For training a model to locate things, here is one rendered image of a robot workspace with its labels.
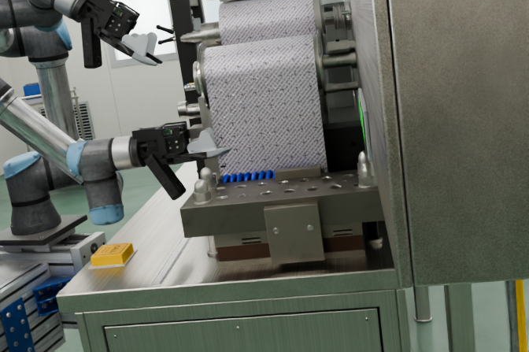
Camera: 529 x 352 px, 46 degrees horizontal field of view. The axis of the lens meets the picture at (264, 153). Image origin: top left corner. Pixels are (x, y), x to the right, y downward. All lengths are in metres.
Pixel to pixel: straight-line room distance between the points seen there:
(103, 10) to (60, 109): 0.60
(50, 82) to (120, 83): 5.41
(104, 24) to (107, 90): 6.01
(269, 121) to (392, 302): 0.45
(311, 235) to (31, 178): 1.08
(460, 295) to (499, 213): 1.12
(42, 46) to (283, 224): 1.02
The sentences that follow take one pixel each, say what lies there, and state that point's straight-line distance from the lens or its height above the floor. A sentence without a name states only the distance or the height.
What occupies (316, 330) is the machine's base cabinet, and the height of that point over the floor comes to 0.79.
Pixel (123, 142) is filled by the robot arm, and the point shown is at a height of 1.14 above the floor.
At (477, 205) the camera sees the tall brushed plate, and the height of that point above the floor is 1.20.
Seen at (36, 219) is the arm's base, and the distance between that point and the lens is 2.03.
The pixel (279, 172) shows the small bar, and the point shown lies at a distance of 1.29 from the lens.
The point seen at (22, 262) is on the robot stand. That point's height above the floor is 0.73.
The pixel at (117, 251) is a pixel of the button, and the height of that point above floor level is 0.92.
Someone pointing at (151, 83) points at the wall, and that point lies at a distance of 7.23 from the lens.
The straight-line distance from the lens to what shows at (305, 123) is 1.33.
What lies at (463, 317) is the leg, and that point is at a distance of 1.65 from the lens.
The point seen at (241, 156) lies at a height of 1.08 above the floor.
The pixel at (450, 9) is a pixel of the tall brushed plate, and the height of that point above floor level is 1.35.
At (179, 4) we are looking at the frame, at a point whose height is 1.42.
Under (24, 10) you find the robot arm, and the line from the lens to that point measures 1.55.
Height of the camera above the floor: 1.37
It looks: 12 degrees down
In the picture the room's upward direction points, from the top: 8 degrees counter-clockwise
